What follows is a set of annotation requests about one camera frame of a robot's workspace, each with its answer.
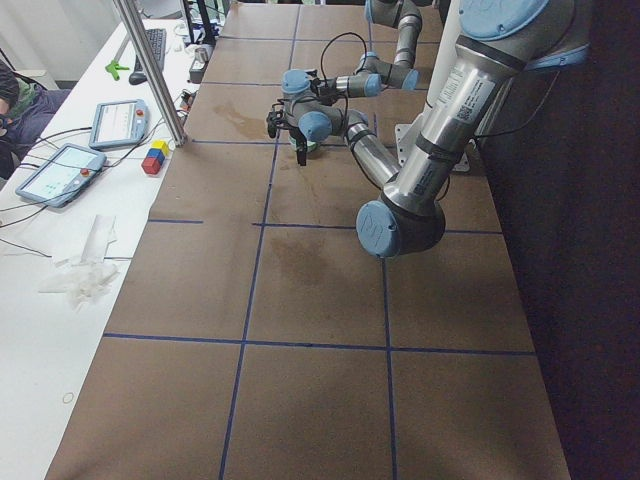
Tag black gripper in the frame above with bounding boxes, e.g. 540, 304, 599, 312
305, 70, 338, 100
266, 103, 308, 166

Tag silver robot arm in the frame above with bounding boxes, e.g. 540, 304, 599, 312
266, 1, 593, 258
303, 1, 423, 105

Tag metal cylinder can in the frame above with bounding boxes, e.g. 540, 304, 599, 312
194, 44, 213, 64

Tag yellow toy block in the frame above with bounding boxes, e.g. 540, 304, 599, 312
151, 140, 169, 155

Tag blue toy block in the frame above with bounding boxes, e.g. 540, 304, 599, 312
147, 148, 167, 163

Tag red toy block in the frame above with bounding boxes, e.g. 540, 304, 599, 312
141, 155, 164, 175

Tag black keyboard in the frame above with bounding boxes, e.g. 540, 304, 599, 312
145, 28, 167, 70

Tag black computer mouse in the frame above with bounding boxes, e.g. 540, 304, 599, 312
128, 71, 147, 86

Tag far teach pendant tablet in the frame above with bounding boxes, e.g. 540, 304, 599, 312
89, 99, 148, 151

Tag teach pendant tablet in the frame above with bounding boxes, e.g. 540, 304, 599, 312
15, 143, 106, 208
89, 99, 148, 151

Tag green plastic clamp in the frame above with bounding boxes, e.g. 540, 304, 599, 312
105, 59, 129, 81

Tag brown paper table cover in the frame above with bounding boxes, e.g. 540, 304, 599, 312
47, 4, 569, 479

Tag near teach pendant tablet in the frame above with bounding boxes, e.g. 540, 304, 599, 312
15, 143, 106, 208

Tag crumpled white paper towels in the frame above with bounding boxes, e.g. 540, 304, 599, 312
37, 214, 119, 308

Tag seated person in background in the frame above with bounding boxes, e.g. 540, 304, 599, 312
1, 61, 71, 180

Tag rubber band on table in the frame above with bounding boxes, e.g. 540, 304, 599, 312
62, 392, 75, 404

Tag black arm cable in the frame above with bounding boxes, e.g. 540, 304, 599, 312
319, 89, 351, 131

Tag white camera pole with base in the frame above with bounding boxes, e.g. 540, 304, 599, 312
396, 0, 461, 166

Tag aluminium frame post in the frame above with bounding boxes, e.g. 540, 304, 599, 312
113, 0, 187, 147

